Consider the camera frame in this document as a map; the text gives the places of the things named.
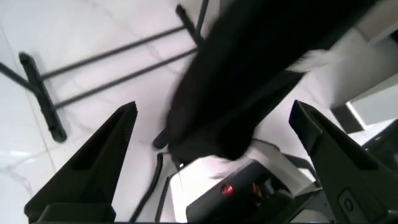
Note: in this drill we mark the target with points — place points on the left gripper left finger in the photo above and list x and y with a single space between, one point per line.
87 189

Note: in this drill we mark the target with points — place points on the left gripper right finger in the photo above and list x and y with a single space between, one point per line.
357 186

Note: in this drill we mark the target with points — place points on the black short-sleeved shirt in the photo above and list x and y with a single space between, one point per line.
236 77

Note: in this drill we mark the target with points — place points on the black clothes rack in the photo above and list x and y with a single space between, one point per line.
43 102

